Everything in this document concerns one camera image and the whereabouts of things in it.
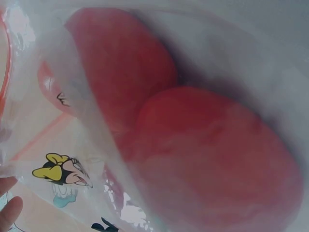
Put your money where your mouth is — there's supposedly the transparent plastic bag, cartoon print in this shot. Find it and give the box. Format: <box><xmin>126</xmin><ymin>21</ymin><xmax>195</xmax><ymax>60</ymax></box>
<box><xmin>0</xmin><ymin>0</ymin><xmax>309</xmax><ymax>232</ymax></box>

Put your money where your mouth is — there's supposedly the person's left hand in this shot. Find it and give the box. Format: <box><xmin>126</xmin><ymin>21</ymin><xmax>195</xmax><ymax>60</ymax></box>
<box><xmin>0</xmin><ymin>176</ymin><xmax>24</xmax><ymax>232</ymax></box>

